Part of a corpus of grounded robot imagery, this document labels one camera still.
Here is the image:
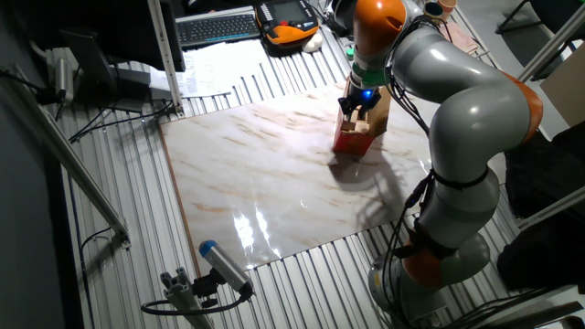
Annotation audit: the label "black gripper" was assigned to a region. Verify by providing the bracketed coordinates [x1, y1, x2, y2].
[338, 84, 383, 122]

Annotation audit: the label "red cardboard box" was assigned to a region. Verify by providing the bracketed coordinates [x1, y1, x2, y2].
[332, 77, 393, 157]

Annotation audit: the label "white rounded object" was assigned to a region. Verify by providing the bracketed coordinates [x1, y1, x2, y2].
[302, 32, 324, 54]

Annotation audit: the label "black filament reel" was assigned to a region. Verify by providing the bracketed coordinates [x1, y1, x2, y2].
[331, 0, 362, 37]

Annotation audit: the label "orange black teach pendant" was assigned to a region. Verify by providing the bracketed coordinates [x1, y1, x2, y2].
[254, 0, 321, 47]

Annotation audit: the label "marble pattern board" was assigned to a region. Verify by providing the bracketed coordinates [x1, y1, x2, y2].
[158, 80, 506, 278]

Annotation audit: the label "pink cloth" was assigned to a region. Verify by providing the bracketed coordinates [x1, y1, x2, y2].
[442, 20, 479, 56]

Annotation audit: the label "white paper sheets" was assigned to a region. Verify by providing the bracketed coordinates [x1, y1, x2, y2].
[148, 38, 275, 100]

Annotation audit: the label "black keyboard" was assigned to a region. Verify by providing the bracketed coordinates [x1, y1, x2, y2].
[175, 12, 261, 49]

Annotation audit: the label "black fabric heap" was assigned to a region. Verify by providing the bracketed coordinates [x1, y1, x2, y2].
[495, 121, 585, 293]

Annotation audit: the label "beige board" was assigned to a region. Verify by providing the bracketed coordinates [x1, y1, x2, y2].
[538, 43, 585, 128]

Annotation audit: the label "black chair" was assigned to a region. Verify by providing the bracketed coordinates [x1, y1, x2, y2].
[495, 0, 585, 36]

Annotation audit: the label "black monitor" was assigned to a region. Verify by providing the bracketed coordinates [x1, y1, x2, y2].
[13, 0, 186, 74]

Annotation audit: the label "dark monitor stand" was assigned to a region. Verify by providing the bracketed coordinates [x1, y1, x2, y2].
[61, 29, 173, 113]

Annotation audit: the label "dark metal bar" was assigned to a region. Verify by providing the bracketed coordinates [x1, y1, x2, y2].
[479, 300, 585, 329]

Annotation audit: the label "long slanted aluminium profile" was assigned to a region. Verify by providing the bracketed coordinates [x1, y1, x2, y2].
[0, 63, 133, 250]

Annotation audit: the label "green wrist mount ring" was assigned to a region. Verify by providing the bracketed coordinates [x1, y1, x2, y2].
[346, 48, 388, 89]

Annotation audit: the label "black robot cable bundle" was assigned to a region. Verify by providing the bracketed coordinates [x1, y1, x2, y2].
[381, 17, 440, 329]

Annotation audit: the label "aluminium profile post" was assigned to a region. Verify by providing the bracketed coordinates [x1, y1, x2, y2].
[518, 4, 585, 83]
[146, 0, 185, 118]

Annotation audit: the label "silver camera with blue cap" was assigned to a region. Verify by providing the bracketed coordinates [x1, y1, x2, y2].
[198, 239, 255, 298]

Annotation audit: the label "aluminium profile rail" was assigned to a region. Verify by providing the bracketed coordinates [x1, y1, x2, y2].
[516, 186, 585, 229]

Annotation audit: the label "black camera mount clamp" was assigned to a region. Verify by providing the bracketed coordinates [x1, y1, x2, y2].
[191, 269, 220, 308]

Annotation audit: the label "thin black table cable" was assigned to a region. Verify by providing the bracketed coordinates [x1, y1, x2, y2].
[68, 98, 175, 143]
[80, 226, 113, 329]

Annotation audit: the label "short aluminium mount post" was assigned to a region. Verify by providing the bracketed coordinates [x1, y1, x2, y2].
[159, 267, 216, 329]

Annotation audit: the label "black camera cable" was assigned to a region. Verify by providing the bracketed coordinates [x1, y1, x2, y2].
[140, 292, 252, 317]

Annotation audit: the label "small silver camera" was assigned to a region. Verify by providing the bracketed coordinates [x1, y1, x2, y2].
[53, 57, 75, 104]

